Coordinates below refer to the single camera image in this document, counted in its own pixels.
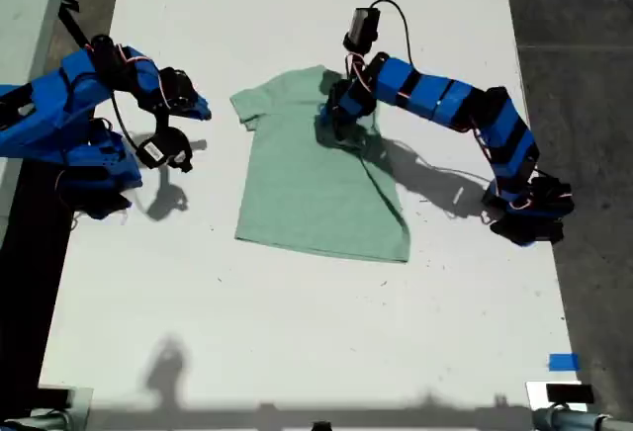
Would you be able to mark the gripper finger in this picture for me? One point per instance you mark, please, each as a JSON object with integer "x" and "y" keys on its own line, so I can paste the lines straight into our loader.
{"x": 352, "y": 133}
{"x": 330, "y": 130}
{"x": 195, "y": 110}
{"x": 200, "y": 99}

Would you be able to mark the pale green T-shirt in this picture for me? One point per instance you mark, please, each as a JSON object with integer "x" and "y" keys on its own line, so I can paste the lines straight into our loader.
{"x": 306, "y": 194}

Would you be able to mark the blue and black arm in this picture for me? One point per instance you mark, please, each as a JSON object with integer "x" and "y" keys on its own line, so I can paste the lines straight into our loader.
{"x": 445, "y": 97}
{"x": 64, "y": 105}

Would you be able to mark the pale side table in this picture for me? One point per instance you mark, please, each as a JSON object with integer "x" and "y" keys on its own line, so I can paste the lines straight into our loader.
{"x": 25, "y": 6}

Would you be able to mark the blue tape strip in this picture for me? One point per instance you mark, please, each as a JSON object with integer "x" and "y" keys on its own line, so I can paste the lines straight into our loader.
{"x": 564, "y": 362}

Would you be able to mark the small shiny plate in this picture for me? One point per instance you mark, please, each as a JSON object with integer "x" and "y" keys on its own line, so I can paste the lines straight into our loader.
{"x": 81, "y": 406}
{"x": 535, "y": 394}

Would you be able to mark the small black box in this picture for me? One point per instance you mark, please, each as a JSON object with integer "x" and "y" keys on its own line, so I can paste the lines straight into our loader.
{"x": 569, "y": 394}
{"x": 52, "y": 396}

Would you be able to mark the black camera stalk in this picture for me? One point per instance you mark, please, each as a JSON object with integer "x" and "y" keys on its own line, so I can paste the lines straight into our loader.
{"x": 160, "y": 122}
{"x": 357, "y": 62}

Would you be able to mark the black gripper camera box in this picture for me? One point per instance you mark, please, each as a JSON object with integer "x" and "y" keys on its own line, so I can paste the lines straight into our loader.
{"x": 363, "y": 25}
{"x": 160, "y": 149}

